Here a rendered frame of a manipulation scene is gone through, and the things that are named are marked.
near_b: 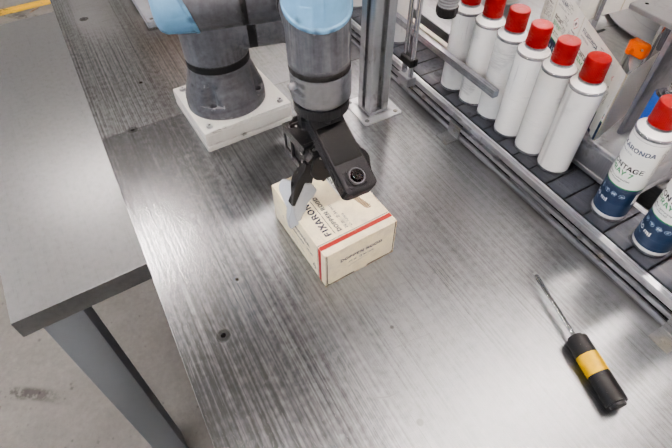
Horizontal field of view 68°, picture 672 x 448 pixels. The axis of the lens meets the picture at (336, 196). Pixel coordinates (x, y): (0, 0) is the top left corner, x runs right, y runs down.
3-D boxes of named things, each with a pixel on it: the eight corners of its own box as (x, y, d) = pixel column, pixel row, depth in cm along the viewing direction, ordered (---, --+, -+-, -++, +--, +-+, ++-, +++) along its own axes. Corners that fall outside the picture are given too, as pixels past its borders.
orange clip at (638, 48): (646, 59, 70) (654, 45, 69) (637, 63, 70) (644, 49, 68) (629, 49, 72) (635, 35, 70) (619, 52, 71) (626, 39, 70)
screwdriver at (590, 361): (624, 408, 62) (635, 399, 59) (603, 414, 61) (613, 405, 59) (540, 276, 75) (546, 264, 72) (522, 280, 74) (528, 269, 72)
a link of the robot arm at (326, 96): (363, 70, 59) (303, 93, 56) (362, 102, 62) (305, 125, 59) (330, 43, 63) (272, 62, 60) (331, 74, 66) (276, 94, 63)
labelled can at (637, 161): (633, 214, 76) (707, 106, 61) (609, 227, 74) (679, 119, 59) (605, 192, 79) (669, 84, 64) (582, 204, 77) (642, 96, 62)
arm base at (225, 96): (279, 100, 96) (273, 54, 89) (208, 130, 90) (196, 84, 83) (242, 67, 105) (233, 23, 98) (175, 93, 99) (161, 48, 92)
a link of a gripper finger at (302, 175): (304, 200, 73) (330, 150, 69) (310, 207, 72) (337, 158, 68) (278, 199, 69) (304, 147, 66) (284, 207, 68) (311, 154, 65)
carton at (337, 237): (392, 251, 78) (397, 220, 72) (325, 287, 73) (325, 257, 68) (338, 187, 87) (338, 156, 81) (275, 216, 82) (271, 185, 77)
